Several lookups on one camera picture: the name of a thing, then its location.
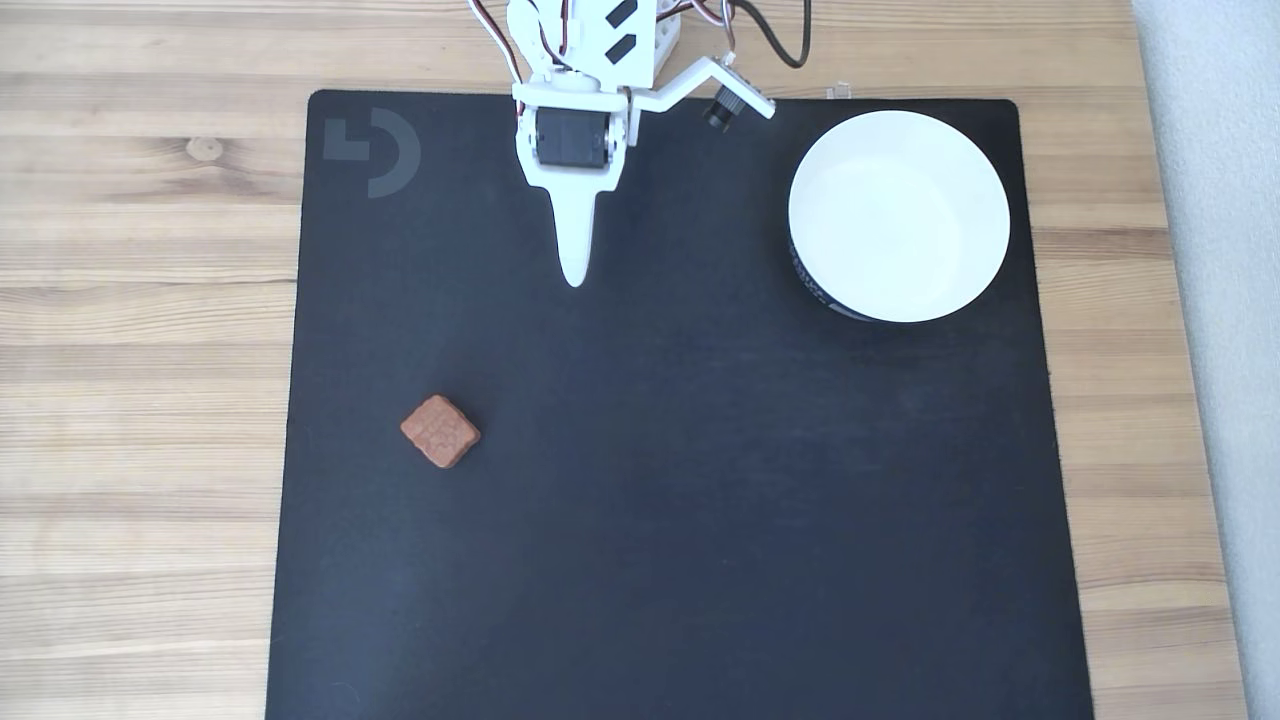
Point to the brown square toy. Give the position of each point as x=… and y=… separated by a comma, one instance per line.
x=440, y=431

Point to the white round plate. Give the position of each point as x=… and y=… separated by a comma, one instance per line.
x=900, y=215

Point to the black desk mat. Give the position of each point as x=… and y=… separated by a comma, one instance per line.
x=650, y=500

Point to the small clear plastic clip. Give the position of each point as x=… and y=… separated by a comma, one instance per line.
x=839, y=90

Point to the camera board on white bracket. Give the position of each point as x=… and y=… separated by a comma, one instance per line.
x=712, y=85

